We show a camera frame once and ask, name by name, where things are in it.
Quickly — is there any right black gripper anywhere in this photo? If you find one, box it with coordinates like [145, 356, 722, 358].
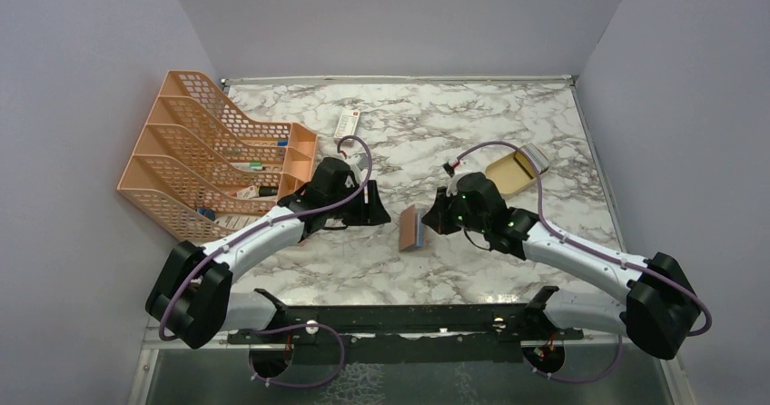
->
[422, 184, 489, 234]

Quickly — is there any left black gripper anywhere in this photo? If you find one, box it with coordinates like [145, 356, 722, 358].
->
[326, 180, 391, 227]

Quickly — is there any tan leather card holder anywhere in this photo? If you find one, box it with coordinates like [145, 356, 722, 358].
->
[398, 204, 427, 252]

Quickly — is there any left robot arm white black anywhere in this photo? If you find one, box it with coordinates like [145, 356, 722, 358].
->
[145, 157, 391, 349]

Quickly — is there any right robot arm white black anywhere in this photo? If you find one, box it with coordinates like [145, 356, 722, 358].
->
[422, 173, 704, 360]

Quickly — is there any white red small box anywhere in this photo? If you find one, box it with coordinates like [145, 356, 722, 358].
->
[332, 110, 361, 144]

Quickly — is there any orange plastic file rack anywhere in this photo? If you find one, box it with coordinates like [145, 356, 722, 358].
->
[117, 70, 318, 242]

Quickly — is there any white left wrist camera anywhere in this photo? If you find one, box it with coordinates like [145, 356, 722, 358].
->
[347, 154, 370, 183]

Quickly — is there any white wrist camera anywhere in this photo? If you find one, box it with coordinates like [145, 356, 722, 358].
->
[347, 154, 370, 183]
[442, 160, 468, 178]

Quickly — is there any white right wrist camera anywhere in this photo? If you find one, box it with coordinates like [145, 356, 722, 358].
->
[442, 160, 468, 178]

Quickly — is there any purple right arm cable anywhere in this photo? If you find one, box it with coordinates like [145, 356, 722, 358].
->
[448, 141, 713, 337]

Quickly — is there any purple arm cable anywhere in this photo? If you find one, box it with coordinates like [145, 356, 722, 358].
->
[158, 135, 374, 341]
[448, 141, 713, 337]

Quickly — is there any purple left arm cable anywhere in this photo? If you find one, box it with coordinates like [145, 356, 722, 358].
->
[158, 135, 374, 341]

